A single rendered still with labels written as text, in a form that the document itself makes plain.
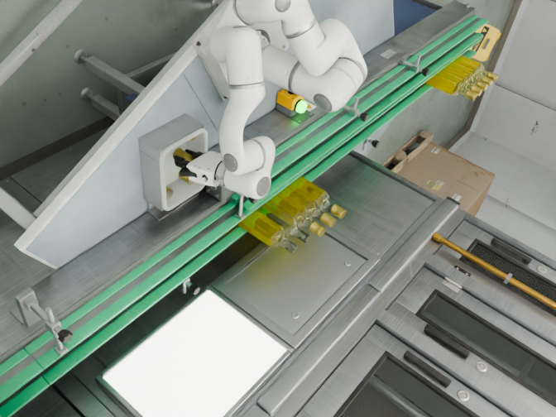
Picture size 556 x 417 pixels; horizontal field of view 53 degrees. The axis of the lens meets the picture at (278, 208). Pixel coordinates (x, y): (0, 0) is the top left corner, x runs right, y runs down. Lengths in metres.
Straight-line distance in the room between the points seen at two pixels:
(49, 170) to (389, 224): 1.27
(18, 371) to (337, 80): 1.04
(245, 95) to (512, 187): 6.48
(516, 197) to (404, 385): 5.91
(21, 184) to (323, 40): 1.26
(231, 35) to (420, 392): 1.10
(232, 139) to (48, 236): 0.54
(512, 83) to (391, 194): 5.76
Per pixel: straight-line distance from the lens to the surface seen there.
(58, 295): 1.56
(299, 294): 1.77
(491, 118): 8.16
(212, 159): 1.50
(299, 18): 1.38
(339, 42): 1.47
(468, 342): 1.88
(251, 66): 1.31
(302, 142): 1.89
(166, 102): 1.56
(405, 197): 2.23
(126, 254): 1.61
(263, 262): 1.83
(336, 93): 1.47
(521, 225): 7.12
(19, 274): 1.91
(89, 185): 1.52
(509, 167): 7.92
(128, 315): 1.60
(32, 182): 2.21
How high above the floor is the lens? 1.73
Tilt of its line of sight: 24 degrees down
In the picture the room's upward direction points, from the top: 123 degrees clockwise
